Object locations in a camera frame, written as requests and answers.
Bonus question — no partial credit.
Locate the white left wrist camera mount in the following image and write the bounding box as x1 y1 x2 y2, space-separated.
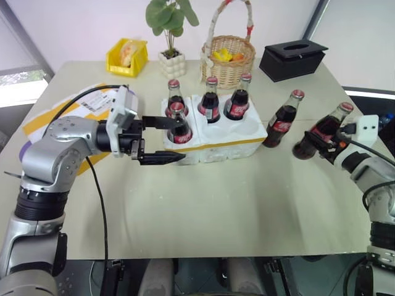
106 85 139 158

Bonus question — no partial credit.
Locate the glass cola bottle red cap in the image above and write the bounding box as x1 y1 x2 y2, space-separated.
292 102 354 161
262 89 306 149
166 103 194 145
165 79 189 118
197 76 221 124
223 73 253 121

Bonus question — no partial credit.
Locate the yellow plastic bin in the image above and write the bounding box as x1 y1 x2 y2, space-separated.
106 38 149 78

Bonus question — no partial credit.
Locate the green leafy plant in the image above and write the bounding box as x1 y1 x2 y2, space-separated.
145 0 200 58

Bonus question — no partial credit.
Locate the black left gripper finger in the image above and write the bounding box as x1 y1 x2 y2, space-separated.
139 150 187 167
141 115 183 130

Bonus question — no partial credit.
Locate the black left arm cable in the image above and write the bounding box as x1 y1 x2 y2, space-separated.
43 84 129 296

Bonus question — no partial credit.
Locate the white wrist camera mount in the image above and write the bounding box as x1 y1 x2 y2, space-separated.
106 85 139 158
339 114 380 146

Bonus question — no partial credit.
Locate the dark window frame bar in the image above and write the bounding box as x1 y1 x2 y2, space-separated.
0 0 56 83

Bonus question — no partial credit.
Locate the black tissue box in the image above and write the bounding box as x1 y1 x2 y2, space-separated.
259 39 329 83

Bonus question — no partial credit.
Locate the grey window frame bar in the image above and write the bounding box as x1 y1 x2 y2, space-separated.
304 0 331 41

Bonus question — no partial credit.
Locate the bread roll toy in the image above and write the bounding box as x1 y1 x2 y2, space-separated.
119 39 139 68

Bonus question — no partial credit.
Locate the blue water bottle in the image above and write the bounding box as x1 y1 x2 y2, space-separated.
378 112 395 132

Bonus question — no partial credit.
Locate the white bubble plant pot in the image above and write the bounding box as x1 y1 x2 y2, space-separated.
158 48 187 80

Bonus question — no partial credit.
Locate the yellow toy fruit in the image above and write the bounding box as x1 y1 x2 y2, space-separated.
212 47 233 62

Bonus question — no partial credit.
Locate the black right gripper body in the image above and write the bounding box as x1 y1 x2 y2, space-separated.
320 132 356 163

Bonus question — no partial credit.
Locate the grey rounded shape under table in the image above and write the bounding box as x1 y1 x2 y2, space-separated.
222 257 267 296
138 258 174 296

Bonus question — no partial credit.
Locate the dark side desk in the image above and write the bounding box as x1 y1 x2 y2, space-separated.
342 85 395 136

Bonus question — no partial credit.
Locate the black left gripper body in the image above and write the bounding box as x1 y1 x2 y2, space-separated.
118 119 146 161

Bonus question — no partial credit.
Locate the black bracket under table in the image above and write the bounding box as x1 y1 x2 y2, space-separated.
101 258 125 296
264 258 293 296

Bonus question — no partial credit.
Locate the white foam crate yellow tape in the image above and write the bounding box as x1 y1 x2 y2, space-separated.
160 94 268 167

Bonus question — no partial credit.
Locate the wicker basket with handle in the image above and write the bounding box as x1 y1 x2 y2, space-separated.
199 0 257 90

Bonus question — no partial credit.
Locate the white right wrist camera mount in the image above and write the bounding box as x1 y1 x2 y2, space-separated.
339 114 380 146

